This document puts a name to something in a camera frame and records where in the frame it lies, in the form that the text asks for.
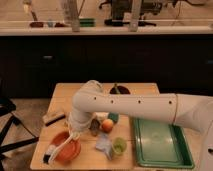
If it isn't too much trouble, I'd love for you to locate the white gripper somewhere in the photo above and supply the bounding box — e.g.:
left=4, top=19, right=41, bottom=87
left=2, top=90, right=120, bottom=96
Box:
left=68, top=113, right=88, bottom=132

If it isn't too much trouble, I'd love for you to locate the white dish brush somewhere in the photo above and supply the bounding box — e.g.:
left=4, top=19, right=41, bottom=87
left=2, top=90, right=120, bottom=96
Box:
left=42, top=131, right=81, bottom=165

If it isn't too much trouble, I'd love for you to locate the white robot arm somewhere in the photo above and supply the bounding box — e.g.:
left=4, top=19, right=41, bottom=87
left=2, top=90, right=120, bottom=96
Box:
left=69, top=80, right=213, bottom=171

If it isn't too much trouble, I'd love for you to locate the red bowl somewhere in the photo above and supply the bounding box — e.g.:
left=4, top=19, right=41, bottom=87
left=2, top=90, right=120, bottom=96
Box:
left=49, top=130, right=82, bottom=164

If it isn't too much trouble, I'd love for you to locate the green utensil in bowl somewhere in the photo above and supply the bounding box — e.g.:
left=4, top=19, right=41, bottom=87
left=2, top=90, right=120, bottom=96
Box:
left=114, top=83, right=120, bottom=94

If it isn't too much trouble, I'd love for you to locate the dark brown bowl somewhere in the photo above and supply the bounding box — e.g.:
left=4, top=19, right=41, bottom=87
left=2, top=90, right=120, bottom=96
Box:
left=110, top=86, right=130, bottom=94

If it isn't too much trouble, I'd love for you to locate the white cup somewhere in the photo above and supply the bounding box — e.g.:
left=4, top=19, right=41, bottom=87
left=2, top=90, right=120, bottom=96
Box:
left=95, top=112, right=108, bottom=121

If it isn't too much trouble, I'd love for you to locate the peach fruit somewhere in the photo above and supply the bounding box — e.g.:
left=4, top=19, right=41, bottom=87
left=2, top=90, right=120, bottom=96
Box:
left=101, top=119, right=114, bottom=133

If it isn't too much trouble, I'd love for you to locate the green cup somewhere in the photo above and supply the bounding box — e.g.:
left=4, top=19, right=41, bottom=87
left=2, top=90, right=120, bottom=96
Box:
left=112, top=137, right=127, bottom=155

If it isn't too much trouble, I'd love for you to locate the black chair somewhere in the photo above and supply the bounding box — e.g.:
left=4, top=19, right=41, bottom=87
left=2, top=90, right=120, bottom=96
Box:
left=0, top=97, right=39, bottom=171

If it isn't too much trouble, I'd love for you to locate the green plastic tray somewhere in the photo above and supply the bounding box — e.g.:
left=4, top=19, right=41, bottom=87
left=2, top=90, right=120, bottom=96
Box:
left=132, top=118, right=195, bottom=169

